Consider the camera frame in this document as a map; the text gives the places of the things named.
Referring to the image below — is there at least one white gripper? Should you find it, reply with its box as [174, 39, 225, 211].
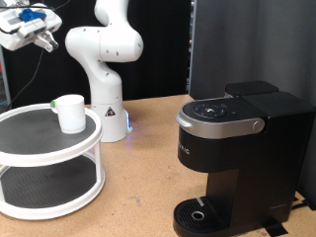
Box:
[0, 3, 63, 53]

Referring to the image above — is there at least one white mug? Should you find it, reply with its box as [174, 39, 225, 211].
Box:
[49, 94, 87, 135]

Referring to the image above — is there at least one black Keurig coffee machine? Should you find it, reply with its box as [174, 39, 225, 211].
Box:
[172, 79, 316, 237]

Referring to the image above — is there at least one white two-tier turntable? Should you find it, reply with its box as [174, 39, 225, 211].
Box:
[0, 103, 107, 221]

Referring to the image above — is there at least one black curtain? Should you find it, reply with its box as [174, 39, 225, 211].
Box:
[0, 0, 193, 110]

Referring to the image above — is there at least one grey partition panel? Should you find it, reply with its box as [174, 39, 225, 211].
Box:
[189, 0, 316, 211]

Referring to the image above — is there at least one black tape strip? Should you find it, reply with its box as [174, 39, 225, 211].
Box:
[261, 216, 289, 237]

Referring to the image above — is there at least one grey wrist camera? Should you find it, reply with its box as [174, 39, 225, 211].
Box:
[17, 8, 47, 42]

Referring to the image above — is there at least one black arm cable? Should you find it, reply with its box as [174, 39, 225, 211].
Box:
[0, 0, 72, 36]

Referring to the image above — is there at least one black hanging cable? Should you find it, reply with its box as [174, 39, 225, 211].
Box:
[4, 48, 45, 112]

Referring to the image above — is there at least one grey metal rack post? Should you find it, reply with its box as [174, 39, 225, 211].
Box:
[0, 45, 12, 110]

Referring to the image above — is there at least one black power cord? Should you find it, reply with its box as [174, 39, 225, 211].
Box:
[290, 197, 312, 211]

